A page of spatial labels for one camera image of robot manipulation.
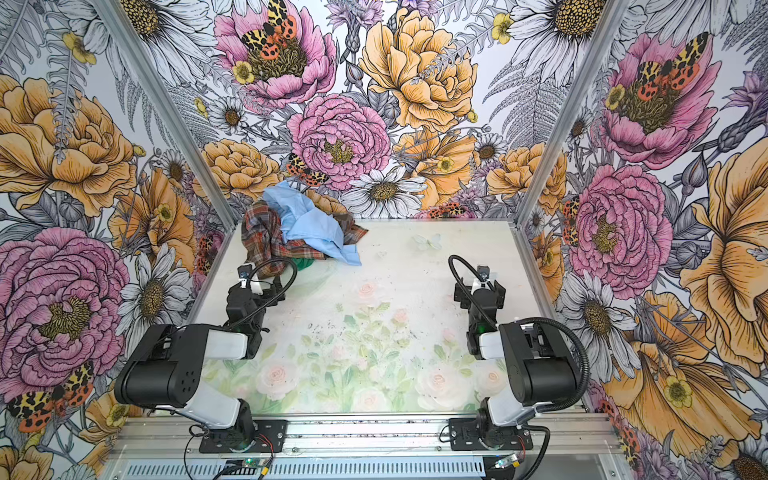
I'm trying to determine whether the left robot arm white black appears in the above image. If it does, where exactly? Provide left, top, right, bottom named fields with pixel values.
left=114, top=279, right=287, bottom=453

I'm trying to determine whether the light blue cloth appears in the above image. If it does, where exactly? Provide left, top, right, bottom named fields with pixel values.
left=263, top=182, right=362, bottom=266

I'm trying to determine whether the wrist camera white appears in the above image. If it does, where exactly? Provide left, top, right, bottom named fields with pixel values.
left=237, top=262, right=263, bottom=295
left=471, top=265, right=497, bottom=293

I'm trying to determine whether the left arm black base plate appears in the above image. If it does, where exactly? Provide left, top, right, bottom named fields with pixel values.
left=198, top=419, right=288, bottom=454

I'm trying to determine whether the green circuit board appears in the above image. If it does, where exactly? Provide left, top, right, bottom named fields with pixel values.
left=493, top=454, right=520, bottom=470
left=221, top=458, right=273, bottom=479

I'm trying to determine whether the brown patterned cloth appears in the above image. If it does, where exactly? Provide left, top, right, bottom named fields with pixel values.
left=304, top=190, right=348, bottom=216

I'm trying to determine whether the left corner aluminium post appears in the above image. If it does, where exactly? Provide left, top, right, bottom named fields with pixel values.
left=94, top=1, right=238, bottom=231

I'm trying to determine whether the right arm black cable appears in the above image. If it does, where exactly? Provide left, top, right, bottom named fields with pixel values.
left=447, top=254, right=592, bottom=413

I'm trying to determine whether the right green circuit board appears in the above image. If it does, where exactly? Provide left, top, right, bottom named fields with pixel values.
left=493, top=454, right=520, bottom=470

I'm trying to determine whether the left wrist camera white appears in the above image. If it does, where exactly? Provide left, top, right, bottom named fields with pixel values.
left=237, top=262, right=263, bottom=295

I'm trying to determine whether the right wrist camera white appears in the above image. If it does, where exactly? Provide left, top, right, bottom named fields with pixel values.
left=471, top=265, right=497, bottom=293

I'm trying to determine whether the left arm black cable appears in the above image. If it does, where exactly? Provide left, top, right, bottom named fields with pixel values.
left=227, top=256, right=299, bottom=330

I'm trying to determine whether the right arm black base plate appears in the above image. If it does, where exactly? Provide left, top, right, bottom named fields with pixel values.
left=448, top=417, right=533, bottom=452

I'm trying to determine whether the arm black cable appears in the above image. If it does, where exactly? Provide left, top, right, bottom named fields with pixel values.
left=227, top=256, right=299, bottom=330
left=447, top=254, right=592, bottom=413

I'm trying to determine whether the corner aluminium post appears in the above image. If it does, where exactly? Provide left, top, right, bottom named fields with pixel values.
left=94, top=1, right=238, bottom=231
left=514, top=0, right=631, bottom=229

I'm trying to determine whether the right corner aluminium post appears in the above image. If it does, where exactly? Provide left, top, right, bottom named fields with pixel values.
left=514, top=0, right=631, bottom=229

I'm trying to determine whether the green cloth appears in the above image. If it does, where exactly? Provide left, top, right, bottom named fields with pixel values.
left=292, top=258, right=315, bottom=271

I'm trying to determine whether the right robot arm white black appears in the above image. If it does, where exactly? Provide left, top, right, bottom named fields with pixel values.
left=448, top=280, right=590, bottom=452

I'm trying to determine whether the left green circuit board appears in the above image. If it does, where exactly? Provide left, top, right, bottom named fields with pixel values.
left=221, top=458, right=273, bottom=479

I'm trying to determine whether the aluminium front rail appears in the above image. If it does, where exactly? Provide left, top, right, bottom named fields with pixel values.
left=102, top=410, right=632, bottom=479

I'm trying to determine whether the red plaid cloth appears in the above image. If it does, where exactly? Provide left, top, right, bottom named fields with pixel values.
left=241, top=200, right=368, bottom=265

